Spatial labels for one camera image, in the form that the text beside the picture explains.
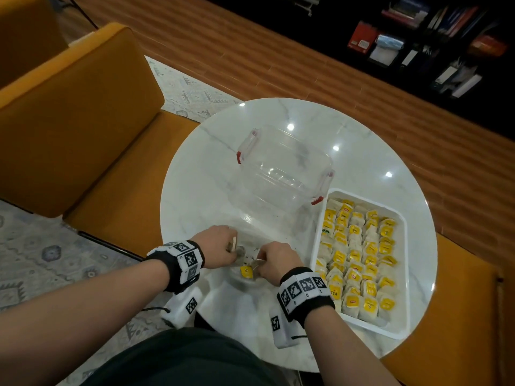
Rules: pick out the white rectangular tray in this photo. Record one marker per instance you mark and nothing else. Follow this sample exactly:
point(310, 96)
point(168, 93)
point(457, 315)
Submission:
point(403, 277)

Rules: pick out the person's right fingers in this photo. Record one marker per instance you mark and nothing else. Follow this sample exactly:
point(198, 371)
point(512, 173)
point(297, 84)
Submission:
point(262, 264)

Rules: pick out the black marker wristband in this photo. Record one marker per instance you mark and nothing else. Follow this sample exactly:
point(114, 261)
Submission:
point(181, 263)
point(305, 295)

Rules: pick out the rows of yellow tea packets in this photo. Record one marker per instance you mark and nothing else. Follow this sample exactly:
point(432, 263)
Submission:
point(362, 261)

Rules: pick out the grey patterned rug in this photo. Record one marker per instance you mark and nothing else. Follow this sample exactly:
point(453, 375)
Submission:
point(40, 253)

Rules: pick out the person's left fingers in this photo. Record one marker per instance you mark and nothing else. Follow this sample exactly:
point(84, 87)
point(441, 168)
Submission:
point(234, 241)

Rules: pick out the yellow upholstered chair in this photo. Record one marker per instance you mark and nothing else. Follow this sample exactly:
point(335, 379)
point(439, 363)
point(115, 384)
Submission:
point(454, 325)

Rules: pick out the person's right forearm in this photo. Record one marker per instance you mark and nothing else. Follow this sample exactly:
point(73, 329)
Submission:
point(346, 349)

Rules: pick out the person's left forearm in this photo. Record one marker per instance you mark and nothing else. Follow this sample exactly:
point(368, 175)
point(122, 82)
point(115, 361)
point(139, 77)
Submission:
point(80, 313)

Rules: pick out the grey tea bag wrapper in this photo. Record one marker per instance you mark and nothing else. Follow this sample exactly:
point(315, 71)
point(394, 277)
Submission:
point(237, 250)

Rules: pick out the person's dark shirt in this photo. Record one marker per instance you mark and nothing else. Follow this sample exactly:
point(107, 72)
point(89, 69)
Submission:
point(185, 359)

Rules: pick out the clear container with red clips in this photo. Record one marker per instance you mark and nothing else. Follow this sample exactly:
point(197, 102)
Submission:
point(281, 176)

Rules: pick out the red box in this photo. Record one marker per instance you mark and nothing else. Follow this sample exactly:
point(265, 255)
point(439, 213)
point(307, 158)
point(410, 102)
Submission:
point(362, 38)

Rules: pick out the person's left hand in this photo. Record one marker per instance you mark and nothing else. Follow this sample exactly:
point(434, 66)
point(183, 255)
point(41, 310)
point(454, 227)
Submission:
point(213, 247)

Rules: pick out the clear plastic lid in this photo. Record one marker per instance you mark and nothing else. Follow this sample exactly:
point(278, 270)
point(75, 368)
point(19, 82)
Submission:
point(241, 280)

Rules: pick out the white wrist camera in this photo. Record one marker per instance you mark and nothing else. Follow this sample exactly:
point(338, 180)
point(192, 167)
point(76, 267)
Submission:
point(183, 307)
point(281, 327)

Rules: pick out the white plastic packet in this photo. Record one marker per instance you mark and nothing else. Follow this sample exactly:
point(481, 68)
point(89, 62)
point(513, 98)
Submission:
point(385, 50)

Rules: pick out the yellow tagged tea bag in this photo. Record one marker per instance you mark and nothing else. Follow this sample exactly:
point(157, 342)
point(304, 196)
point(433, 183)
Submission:
point(246, 272)

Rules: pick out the dark bookshelf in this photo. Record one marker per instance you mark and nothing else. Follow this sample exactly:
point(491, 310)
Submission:
point(402, 48)

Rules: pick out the person's right hand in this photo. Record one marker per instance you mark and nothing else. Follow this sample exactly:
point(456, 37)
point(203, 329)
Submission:
point(281, 263)

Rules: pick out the yellow upholstered sofa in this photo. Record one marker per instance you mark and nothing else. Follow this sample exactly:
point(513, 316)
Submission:
point(80, 128)

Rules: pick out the yellow upholstered armchair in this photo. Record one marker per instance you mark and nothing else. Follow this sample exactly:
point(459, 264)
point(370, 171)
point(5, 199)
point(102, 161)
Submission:
point(24, 32)

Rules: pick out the row of standing books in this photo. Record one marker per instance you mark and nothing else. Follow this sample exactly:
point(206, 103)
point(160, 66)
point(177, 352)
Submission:
point(438, 16)

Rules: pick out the orange box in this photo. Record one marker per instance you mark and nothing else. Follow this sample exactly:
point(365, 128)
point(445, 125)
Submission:
point(487, 46)

